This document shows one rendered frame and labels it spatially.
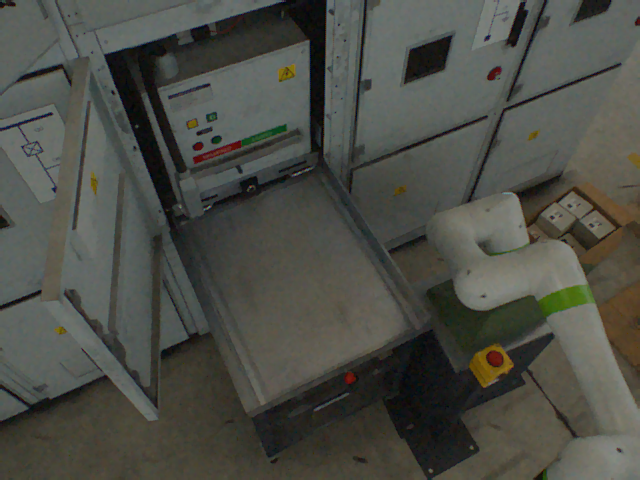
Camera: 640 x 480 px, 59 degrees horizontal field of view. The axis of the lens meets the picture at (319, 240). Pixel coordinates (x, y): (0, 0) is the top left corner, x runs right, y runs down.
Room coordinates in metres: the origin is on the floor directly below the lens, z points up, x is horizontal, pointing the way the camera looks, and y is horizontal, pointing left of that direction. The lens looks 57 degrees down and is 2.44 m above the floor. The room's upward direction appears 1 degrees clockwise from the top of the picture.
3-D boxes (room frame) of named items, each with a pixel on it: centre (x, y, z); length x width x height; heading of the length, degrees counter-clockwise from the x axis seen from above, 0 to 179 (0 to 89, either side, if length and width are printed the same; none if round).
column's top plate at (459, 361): (0.85, -0.57, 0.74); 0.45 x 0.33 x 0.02; 113
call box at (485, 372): (0.59, -0.50, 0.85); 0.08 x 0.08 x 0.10; 27
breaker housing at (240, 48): (1.45, 0.37, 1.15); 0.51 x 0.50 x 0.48; 27
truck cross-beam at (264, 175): (1.24, 0.26, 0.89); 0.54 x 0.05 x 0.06; 117
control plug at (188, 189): (1.07, 0.41, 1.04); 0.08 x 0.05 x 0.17; 27
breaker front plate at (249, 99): (1.23, 0.25, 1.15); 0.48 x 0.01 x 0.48; 117
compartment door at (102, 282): (0.73, 0.51, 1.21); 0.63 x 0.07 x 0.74; 8
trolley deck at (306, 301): (0.89, 0.08, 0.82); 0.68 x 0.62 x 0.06; 27
